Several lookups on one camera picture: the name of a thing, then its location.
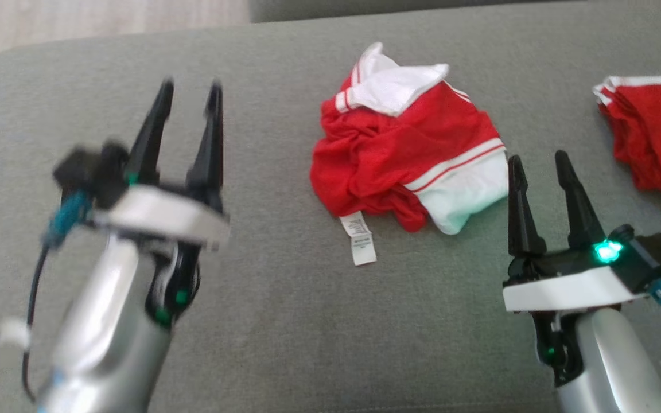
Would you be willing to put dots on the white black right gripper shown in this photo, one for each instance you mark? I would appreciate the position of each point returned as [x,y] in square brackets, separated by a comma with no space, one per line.
[566,287]

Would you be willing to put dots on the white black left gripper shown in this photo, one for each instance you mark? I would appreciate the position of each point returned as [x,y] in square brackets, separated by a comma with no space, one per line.
[164,215]

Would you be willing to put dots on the red shorts with white stripe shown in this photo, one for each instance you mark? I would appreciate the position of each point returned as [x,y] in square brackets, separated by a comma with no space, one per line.
[657,132]

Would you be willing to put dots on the red white basketball jersey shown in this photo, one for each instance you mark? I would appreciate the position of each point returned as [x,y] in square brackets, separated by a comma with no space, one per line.
[422,149]

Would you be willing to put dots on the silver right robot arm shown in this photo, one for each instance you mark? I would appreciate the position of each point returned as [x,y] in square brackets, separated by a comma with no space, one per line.
[617,367]

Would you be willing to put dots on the large grey sofa seat cushion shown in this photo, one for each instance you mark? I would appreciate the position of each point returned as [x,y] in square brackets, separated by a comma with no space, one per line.
[284,321]

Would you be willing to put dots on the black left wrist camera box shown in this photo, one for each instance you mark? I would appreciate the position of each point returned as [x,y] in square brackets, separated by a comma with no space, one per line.
[92,172]

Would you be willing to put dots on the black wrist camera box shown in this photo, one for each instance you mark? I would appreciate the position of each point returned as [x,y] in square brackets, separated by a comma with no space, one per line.
[652,261]
[92,172]

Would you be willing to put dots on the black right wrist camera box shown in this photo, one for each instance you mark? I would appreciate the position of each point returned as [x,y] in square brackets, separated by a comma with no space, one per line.
[652,261]

